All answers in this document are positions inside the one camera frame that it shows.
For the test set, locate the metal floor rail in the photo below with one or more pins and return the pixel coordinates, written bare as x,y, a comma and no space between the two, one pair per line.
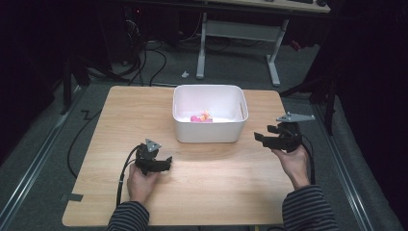
344,173
35,157

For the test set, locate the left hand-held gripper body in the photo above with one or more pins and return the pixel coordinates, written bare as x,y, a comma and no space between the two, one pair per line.
147,159

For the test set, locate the grey tape strip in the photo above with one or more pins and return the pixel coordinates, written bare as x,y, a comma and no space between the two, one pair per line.
71,197

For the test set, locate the small red object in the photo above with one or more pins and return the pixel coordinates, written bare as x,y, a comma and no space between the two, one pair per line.
295,45

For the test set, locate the white paper scrap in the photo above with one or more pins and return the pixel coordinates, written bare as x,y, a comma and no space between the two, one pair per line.
185,74

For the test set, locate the person's left hand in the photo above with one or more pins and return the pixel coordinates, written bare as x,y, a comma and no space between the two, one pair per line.
141,186

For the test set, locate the black stand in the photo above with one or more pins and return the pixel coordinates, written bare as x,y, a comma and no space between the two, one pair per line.
322,93
69,86

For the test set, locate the desk with white legs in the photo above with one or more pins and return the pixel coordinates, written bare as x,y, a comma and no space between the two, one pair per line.
240,30

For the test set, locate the pink bone toy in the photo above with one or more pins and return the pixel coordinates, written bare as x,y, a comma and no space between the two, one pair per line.
196,119

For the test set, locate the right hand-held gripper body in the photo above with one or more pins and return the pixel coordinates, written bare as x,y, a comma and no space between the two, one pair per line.
290,134

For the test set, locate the person's right hand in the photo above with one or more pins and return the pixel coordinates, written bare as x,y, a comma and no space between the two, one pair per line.
293,166

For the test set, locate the white plastic bin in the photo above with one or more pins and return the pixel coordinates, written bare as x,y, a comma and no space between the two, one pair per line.
210,131

